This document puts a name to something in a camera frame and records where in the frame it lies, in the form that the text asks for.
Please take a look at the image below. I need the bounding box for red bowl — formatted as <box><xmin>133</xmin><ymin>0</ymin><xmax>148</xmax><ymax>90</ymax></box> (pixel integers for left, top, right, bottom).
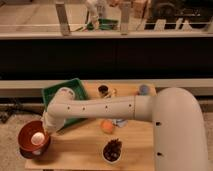
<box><xmin>18</xmin><ymin>120</ymin><xmax>51</xmax><ymax>149</ymax></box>

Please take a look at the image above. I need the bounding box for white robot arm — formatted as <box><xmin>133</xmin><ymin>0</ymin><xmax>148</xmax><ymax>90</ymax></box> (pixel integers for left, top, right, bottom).
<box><xmin>42</xmin><ymin>87</ymin><xmax>210</xmax><ymax>171</ymax></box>

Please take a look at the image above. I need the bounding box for purple bowl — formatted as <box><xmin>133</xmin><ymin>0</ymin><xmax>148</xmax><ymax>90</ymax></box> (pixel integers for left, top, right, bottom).
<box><xmin>19</xmin><ymin>142</ymin><xmax>50</xmax><ymax>159</ymax></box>

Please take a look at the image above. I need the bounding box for green plastic tray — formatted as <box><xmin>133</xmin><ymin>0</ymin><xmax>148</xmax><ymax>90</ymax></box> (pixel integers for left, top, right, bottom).
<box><xmin>42</xmin><ymin>78</ymin><xmax>88</xmax><ymax>132</ymax></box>

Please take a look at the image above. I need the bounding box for orange ball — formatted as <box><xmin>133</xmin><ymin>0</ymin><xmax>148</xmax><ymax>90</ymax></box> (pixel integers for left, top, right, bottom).
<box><xmin>100</xmin><ymin>120</ymin><xmax>115</xmax><ymax>134</ymax></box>

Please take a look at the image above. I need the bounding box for white bowl with dark contents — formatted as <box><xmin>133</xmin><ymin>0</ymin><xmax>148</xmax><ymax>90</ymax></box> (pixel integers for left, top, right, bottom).
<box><xmin>102</xmin><ymin>139</ymin><xmax>122</xmax><ymax>164</ymax></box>

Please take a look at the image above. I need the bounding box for small dark cup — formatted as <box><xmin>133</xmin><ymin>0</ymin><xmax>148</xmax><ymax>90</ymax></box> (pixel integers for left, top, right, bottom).
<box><xmin>98</xmin><ymin>85</ymin><xmax>108</xmax><ymax>97</ymax></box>

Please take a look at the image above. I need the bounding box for light blue cloth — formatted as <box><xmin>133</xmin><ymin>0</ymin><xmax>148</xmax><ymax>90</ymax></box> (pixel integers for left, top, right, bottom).
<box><xmin>113</xmin><ymin>119</ymin><xmax>127</xmax><ymax>128</ymax></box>

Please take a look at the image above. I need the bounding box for wooden spatula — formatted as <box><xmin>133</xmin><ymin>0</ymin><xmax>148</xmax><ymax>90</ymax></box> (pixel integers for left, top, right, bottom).
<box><xmin>108</xmin><ymin>88</ymin><xmax>117</xmax><ymax>98</ymax></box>

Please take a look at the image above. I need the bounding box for blue cup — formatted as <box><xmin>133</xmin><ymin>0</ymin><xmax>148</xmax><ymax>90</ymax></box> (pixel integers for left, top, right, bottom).
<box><xmin>139</xmin><ymin>85</ymin><xmax>150</xmax><ymax>95</ymax></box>

